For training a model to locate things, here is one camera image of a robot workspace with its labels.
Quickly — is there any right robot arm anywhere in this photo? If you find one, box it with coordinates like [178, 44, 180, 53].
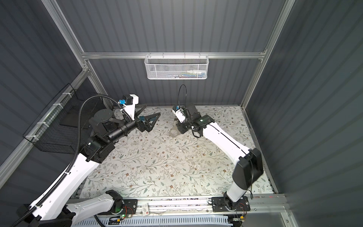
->
[172, 104, 264, 211]

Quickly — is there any black corrugated cable conduit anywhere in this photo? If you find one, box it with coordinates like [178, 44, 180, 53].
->
[10, 95, 125, 227]

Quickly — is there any white ribbed cable duct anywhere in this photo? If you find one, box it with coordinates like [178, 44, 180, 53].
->
[72, 215, 236, 227]

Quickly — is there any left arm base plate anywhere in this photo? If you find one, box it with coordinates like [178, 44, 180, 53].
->
[103, 199, 139, 215]

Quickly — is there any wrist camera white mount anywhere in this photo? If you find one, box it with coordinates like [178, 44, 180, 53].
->
[118, 94, 139, 122]
[172, 105, 186, 123]

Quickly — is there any white wire mesh basket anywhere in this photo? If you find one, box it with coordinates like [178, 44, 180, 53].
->
[144, 56, 209, 80]

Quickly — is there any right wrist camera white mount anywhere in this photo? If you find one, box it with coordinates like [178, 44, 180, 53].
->
[172, 105, 186, 123]

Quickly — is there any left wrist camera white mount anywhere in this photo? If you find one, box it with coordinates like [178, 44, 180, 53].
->
[118, 94, 139, 122]

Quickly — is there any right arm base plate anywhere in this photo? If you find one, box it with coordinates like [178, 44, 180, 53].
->
[208, 196, 251, 212]

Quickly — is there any black wire basket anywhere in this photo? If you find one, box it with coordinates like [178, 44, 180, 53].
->
[23, 79, 96, 154]

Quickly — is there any small white tag device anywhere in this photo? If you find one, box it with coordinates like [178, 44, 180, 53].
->
[140, 203, 150, 217]

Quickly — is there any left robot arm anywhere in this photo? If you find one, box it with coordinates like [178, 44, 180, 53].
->
[12, 105, 161, 227]

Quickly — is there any silver metal key holder plate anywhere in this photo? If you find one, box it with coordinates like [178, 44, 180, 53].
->
[168, 125, 181, 138]

